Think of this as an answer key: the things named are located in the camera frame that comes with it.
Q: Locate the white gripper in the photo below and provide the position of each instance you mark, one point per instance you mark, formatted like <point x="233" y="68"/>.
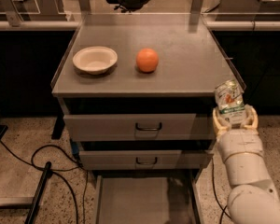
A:
<point x="240" y="143"/>

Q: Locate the crushed 7up can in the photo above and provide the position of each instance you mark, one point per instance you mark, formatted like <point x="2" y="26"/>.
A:
<point x="230" y="102"/>

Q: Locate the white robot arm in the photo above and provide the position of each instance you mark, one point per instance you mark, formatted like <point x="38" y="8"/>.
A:
<point x="253" y="198"/>

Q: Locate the top grey drawer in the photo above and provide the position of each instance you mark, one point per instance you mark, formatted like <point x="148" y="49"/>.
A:
<point x="138" y="127"/>

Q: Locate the grey drawer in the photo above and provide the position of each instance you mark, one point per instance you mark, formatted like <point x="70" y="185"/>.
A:
<point x="138" y="127"/>
<point x="155" y="199"/>
<point x="144" y="159"/>

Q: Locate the grey drawer cabinet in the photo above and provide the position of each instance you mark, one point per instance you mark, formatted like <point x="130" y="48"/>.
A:
<point x="191" y="64"/>

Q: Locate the bottom grey drawer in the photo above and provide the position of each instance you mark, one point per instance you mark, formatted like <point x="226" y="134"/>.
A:
<point x="155" y="199"/>

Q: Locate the middle grey drawer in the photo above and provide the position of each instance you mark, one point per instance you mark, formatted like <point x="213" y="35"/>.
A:
<point x="144" y="159"/>

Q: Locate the orange fruit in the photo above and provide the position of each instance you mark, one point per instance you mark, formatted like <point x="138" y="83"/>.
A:
<point x="147" y="60"/>

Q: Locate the black floor bar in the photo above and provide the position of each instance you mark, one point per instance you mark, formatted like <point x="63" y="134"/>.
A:
<point x="46" y="174"/>

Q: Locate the white horizontal rail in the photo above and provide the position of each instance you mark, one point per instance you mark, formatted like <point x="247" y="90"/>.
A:
<point x="210" y="25"/>

